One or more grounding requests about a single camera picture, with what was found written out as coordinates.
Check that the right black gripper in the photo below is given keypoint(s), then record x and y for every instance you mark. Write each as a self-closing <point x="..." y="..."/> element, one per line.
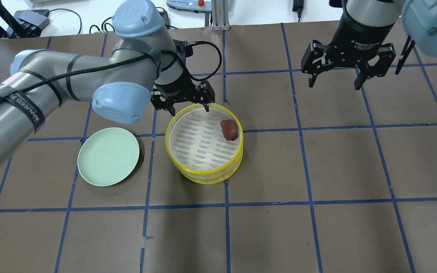
<point x="359" y="33"/>

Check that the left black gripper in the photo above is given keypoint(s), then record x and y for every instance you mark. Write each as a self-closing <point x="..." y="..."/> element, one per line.
<point x="173" y="84"/>

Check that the yellow bamboo steamer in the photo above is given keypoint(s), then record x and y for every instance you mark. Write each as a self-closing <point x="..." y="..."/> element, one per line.
<point x="223" y="173"/>
<point x="194" y="138"/>

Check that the brown steamed bun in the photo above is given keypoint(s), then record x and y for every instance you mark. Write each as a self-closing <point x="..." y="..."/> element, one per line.
<point x="229" y="129"/>

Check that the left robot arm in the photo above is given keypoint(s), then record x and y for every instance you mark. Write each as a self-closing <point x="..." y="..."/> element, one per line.
<point x="146" y="66"/>

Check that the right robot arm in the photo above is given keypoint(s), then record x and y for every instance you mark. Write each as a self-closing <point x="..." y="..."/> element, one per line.
<point x="419" y="20"/>

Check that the black power adapter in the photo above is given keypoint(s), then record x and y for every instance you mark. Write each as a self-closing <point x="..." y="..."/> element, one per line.
<point x="298" y="7"/>

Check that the teach pendant with red button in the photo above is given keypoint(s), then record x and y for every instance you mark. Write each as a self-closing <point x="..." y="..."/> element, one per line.
<point x="190" y="5"/>

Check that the light green plate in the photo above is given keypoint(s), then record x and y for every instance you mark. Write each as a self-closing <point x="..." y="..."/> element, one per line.
<point x="108" y="156"/>

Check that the aluminium frame post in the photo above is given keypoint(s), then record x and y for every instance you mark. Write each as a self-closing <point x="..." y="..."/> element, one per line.
<point x="220" y="15"/>

